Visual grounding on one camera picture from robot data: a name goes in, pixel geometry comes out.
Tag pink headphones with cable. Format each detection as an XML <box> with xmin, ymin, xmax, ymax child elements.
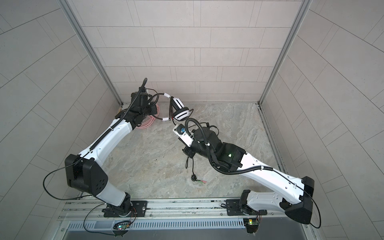
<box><xmin>137</xmin><ymin>104</ymin><xmax>160</xmax><ymax>129</ymax></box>

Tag black white headphones with cable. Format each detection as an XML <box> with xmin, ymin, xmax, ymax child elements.
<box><xmin>148</xmin><ymin>93</ymin><xmax>207</xmax><ymax>184</ymax></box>

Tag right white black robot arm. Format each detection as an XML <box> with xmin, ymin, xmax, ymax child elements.
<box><xmin>173</xmin><ymin>124</ymin><xmax>315</xmax><ymax>225</ymax></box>

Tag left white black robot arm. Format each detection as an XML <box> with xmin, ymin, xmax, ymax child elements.
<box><xmin>65</xmin><ymin>90</ymin><xmax>157</xmax><ymax>217</ymax></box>

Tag left green circuit board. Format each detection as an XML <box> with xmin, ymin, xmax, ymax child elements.
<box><xmin>113</xmin><ymin>221</ymin><xmax>131</xmax><ymax>231</ymax></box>

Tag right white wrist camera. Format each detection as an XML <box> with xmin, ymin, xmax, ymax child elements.
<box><xmin>173</xmin><ymin>124</ymin><xmax>194</xmax><ymax>147</ymax></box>

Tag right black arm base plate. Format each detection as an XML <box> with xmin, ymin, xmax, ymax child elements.
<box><xmin>221</xmin><ymin>199</ymin><xmax>268</xmax><ymax>216</ymax></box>

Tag left black loose cable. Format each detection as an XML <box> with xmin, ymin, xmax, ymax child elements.
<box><xmin>42</xmin><ymin>167</ymin><xmax>115</xmax><ymax>236</ymax></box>

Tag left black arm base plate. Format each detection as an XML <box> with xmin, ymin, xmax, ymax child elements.
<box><xmin>102</xmin><ymin>200</ymin><xmax>148</xmax><ymax>218</ymax></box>

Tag white vented cable duct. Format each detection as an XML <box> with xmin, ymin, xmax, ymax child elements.
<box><xmin>68</xmin><ymin>218</ymin><xmax>245</xmax><ymax>232</ymax></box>

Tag aluminium mounting rail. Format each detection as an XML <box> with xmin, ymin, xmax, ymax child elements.
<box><xmin>59</xmin><ymin>196</ymin><xmax>311</xmax><ymax>222</ymax></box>

